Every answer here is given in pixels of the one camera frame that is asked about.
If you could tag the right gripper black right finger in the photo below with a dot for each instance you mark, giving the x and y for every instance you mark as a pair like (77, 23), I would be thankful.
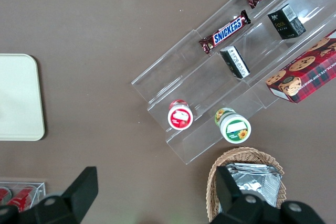
(227, 187)

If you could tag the silver foil container stack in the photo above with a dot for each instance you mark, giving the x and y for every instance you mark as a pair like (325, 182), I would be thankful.
(260, 182)

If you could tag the small black carton box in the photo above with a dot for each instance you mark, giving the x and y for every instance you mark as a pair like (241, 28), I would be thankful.
(235, 62)
(286, 23)

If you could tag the green lid white cup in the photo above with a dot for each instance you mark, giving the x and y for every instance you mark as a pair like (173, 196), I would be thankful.
(235, 128)

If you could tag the clear acrylic stepped stand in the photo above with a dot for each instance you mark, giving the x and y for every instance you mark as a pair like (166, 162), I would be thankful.
(183, 77)

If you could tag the red lid white cup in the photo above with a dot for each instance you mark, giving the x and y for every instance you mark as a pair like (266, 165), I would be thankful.
(180, 117)

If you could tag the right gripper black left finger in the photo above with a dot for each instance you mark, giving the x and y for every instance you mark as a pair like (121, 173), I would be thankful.
(78, 190)

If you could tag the red cola bottle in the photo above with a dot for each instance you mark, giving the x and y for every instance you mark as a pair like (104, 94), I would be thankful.
(22, 197)
(5, 194)

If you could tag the red tartan cookie box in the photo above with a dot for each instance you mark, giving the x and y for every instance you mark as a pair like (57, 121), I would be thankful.
(307, 77)

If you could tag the light tan wicker basket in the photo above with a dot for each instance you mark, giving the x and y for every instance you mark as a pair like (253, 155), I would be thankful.
(246, 155)

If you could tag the beige plastic tray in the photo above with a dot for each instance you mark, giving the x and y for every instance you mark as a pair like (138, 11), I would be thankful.
(18, 98)

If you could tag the clear acrylic bottle rack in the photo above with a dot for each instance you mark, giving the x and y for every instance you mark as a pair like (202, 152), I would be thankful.
(40, 187)

